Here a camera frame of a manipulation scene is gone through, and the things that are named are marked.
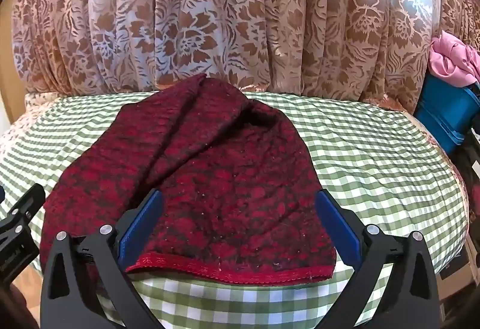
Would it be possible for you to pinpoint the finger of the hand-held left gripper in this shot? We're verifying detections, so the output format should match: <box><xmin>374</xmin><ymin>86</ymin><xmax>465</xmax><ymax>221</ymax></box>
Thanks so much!
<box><xmin>0</xmin><ymin>183</ymin><xmax>46</xmax><ymax>240</ymax></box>

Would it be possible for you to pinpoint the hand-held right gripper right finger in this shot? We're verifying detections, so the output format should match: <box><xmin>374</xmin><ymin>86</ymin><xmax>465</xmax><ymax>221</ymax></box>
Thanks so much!
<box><xmin>315</xmin><ymin>190</ymin><xmax>440</xmax><ymax>329</ymax></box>

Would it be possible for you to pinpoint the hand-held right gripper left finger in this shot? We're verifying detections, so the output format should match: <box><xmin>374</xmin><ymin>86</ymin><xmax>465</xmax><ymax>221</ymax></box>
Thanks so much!
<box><xmin>42</xmin><ymin>188</ymin><xmax>166</xmax><ymax>329</ymax></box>

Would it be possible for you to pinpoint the dark red patterned knit garment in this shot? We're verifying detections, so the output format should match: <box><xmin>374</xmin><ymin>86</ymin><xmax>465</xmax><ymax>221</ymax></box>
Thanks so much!
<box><xmin>39</xmin><ymin>73</ymin><xmax>336</xmax><ymax>284</ymax></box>

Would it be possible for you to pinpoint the person's left forearm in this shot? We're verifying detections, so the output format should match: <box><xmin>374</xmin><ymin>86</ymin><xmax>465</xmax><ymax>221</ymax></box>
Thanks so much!
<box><xmin>0</xmin><ymin>282</ymin><xmax>29</xmax><ymax>329</ymax></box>

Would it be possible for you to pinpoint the green white checkered cloth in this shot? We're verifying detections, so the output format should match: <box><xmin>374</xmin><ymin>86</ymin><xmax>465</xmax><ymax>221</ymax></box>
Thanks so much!
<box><xmin>0</xmin><ymin>91</ymin><xmax>469</xmax><ymax>329</ymax></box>

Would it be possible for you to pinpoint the wooden panel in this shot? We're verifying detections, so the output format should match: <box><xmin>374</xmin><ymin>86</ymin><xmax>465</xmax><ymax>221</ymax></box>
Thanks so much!
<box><xmin>0</xmin><ymin>63</ymin><xmax>28</xmax><ymax>137</ymax></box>

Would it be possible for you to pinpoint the blue plastic container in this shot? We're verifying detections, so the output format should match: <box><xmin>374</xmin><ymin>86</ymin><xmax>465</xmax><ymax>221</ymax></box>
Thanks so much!
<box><xmin>412</xmin><ymin>72</ymin><xmax>480</xmax><ymax>155</ymax></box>

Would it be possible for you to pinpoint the pink cloth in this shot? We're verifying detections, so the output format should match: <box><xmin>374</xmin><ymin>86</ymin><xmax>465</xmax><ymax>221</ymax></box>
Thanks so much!
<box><xmin>429</xmin><ymin>31</ymin><xmax>480</xmax><ymax>87</ymax></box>

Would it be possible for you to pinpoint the brown floral curtain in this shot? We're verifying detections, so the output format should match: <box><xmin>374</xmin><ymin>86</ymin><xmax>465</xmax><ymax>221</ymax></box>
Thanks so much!
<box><xmin>11</xmin><ymin>0</ymin><xmax>480</xmax><ymax>113</ymax></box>

